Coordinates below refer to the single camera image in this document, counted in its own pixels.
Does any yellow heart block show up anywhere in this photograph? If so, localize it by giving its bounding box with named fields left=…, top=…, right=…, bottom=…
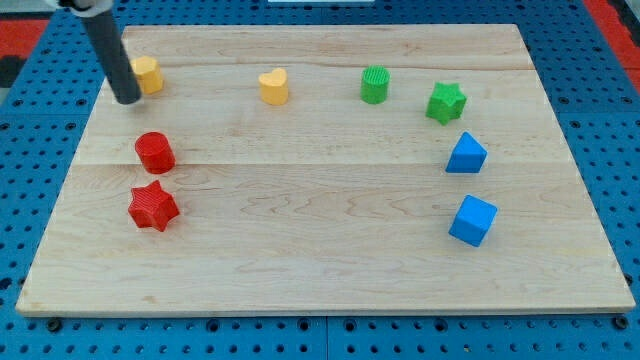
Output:
left=258, top=68, right=289, bottom=106

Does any yellow hexagon block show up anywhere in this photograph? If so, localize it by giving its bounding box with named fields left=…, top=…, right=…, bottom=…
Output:
left=131, top=56, right=164, bottom=94

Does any wooden board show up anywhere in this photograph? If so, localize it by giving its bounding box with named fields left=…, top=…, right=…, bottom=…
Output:
left=16, top=24, right=635, bottom=318

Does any green cylinder block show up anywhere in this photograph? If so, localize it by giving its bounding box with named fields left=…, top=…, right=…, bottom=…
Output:
left=360, top=65, right=390, bottom=104

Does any green star block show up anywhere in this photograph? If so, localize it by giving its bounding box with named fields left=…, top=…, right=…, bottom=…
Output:
left=425, top=82, right=467, bottom=126

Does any blue triangle block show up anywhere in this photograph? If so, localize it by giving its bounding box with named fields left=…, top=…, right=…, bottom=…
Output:
left=445, top=132, right=488, bottom=173

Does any blue cube block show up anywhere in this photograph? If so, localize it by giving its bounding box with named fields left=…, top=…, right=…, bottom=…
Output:
left=448, top=194, right=498, bottom=247

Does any red cylinder block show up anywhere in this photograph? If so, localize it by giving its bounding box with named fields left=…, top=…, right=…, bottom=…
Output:
left=134, top=132, right=176, bottom=174

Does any red star block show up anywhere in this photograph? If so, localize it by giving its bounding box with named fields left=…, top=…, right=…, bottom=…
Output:
left=128, top=180, right=180, bottom=232

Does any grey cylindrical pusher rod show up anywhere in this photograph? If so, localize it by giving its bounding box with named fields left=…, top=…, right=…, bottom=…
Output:
left=79, top=1, right=142, bottom=105

